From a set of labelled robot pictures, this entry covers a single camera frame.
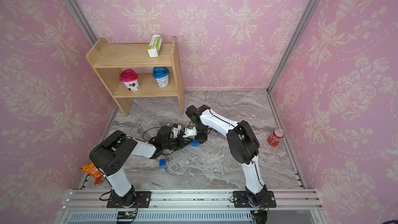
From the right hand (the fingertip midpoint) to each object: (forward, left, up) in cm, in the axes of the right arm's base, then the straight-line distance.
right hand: (202, 137), depth 91 cm
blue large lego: (-3, +5, -1) cm, 6 cm away
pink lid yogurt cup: (+24, +39, +27) cm, 53 cm away
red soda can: (-5, -40, +4) cm, 41 cm away
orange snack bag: (-16, +57, 0) cm, 60 cm away
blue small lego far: (-12, -5, +28) cm, 30 cm away
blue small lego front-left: (-13, +23, -2) cm, 26 cm away
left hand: (-3, +6, -1) cm, 7 cm away
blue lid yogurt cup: (+26, +21, +26) cm, 43 cm away
